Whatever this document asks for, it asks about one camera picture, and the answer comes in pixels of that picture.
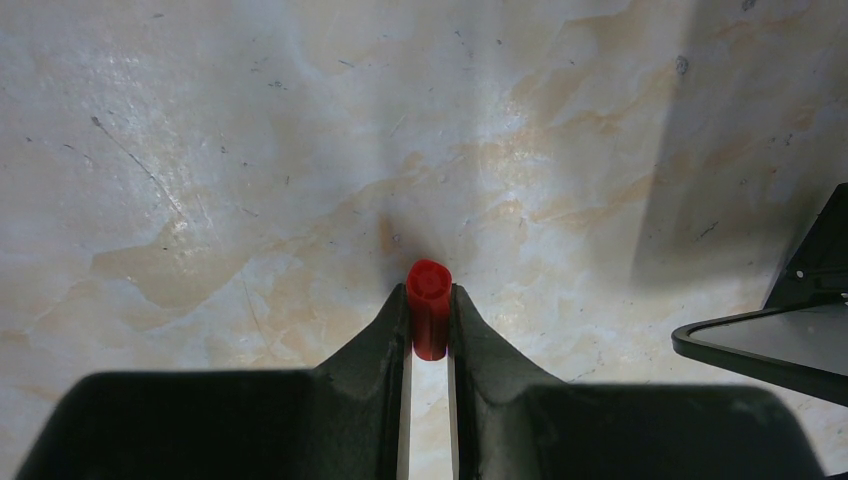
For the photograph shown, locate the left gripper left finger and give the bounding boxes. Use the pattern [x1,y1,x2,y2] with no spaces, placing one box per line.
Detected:
[18,286,411,479]

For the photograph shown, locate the black framed whiteboard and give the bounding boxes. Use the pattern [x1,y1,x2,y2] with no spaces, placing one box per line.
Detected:
[672,184,847,405]

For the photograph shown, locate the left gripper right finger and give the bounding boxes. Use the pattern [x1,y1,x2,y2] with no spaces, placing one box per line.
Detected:
[448,285,824,479]

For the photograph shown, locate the red marker cap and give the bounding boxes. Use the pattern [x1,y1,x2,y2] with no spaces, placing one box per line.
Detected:
[406,259,453,361]

